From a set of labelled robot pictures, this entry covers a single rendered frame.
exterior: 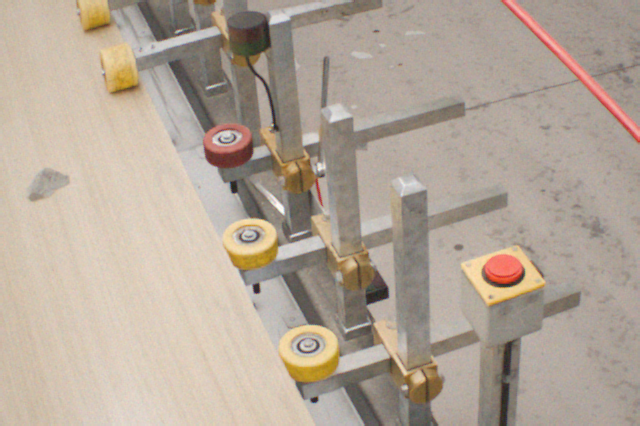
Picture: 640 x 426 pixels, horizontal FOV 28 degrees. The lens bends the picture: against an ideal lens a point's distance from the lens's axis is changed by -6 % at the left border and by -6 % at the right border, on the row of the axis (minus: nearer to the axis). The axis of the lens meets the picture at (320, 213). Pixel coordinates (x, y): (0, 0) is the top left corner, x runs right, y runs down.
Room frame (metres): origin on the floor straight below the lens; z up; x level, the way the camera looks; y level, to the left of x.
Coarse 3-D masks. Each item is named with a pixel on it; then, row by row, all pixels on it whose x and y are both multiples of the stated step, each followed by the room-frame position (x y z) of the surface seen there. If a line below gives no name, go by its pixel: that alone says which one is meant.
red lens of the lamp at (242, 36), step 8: (264, 16) 1.75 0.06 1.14; (264, 24) 1.74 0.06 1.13; (232, 32) 1.73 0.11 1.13; (240, 32) 1.72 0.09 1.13; (248, 32) 1.72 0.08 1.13; (256, 32) 1.72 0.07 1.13; (264, 32) 1.73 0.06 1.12; (232, 40) 1.73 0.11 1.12; (240, 40) 1.72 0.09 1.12; (248, 40) 1.72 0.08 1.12; (256, 40) 1.72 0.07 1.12
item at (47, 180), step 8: (48, 168) 1.73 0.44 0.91; (40, 176) 1.70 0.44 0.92; (48, 176) 1.72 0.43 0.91; (56, 176) 1.70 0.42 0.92; (64, 176) 1.71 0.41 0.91; (32, 184) 1.69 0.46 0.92; (40, 184) 1.69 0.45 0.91; (48, 184) 1.70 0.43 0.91; (56, 184) 1.69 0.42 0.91; (64, 184) 1.70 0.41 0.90; (32, 192) 1.67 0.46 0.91; (40, 192) 1.68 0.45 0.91; (48, 192) 1.67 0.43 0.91; (32, 200) 1.66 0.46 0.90
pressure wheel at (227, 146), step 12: (216, 132) 1.79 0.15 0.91; (228, 132) 1.78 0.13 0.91; (240, 132) 1.78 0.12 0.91; (204, 144) 1.76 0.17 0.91; (216, 144) 1.76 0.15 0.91; (228, 144) 1.76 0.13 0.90; (240, 144) 1.75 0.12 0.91; (252, 144) 1.77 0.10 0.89; (216, 156) 1.74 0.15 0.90; (228, 156) 1.73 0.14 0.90; (240, 156) 1.74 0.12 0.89; (228, 168) 1.73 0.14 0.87
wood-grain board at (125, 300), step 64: (0, 0) 2.39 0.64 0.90; (64, 0) 2.34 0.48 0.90; (0, 64) 2.12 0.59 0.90; (64, 64) 2.08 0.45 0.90; (0, 128) 1.89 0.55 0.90; (64, 128) 1.86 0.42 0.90; (128, 128) 1.84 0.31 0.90; (0, 192) 1.70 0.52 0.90; (64, 192) 1.68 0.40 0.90; (128, 192) 1.66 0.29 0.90; (192, 192) 1.65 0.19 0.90; (0, 256) 1.53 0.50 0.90; (64, 256) 1.52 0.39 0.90; (128, 256) 1.51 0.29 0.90; (192, 256) 1.49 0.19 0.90; (0, 320) 1.38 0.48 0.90; (64, 320) 1.38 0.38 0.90; (128, 320) 1.37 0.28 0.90; (192, 320) 1.36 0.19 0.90; (256, 320) 1.35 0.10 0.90; (0, 384) 1.25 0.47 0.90; (64, 384) 1.24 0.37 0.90; (128, 384) 1.24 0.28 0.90; (192, 384) 1.23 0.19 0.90; (256, 384) 1.22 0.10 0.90
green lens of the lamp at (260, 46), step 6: (234, 42) 1.73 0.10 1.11; (258, 42) 1.72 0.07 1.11; (264, 42) 1.73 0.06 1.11; (234, 48) 1.73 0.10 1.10; (240, 48) 1.72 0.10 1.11; (246, 48) 1.72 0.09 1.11; (252, 48) 1.72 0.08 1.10; (258, 48) 1.72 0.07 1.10; (264, 48) 1.73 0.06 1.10; (240, 54) 1.72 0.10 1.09; (246, 54) 1.72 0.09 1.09; (252, 54) 1.72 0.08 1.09
